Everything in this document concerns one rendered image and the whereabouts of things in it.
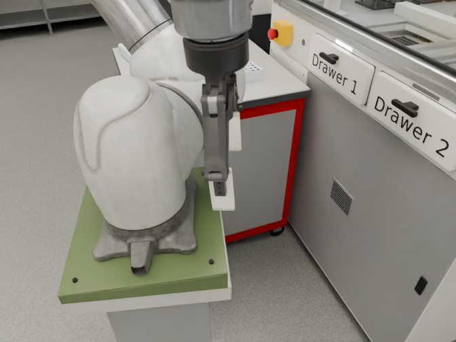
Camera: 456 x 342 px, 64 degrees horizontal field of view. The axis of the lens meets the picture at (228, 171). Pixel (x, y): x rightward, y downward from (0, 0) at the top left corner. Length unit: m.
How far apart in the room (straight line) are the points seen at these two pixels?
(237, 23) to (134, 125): 0.21
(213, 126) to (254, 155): 0.93
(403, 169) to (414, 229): 0.16
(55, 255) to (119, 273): 1.19
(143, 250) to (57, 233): 1.32
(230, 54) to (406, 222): 0.78
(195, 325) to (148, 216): 0.31
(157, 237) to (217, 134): 0.29
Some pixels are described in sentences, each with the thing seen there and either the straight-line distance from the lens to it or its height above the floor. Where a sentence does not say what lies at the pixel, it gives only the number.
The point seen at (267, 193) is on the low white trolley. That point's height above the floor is 0.32.
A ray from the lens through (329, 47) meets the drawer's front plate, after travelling 1.19.
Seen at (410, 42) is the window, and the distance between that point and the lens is 1.00.
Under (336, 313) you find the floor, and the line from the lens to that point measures 1.57.
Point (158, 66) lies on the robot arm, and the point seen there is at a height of 1.06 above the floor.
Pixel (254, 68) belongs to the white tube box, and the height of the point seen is 0.80.
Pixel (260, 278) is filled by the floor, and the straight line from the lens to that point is 1.61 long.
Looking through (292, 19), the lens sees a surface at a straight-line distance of 1.40.
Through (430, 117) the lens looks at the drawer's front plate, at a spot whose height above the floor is 0.90.
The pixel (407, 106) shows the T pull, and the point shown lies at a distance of 0.92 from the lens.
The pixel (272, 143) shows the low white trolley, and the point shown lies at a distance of 1.34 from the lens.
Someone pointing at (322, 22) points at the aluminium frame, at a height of 0.96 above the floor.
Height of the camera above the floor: 1.31
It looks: 38 degrees down
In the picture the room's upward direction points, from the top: straight up
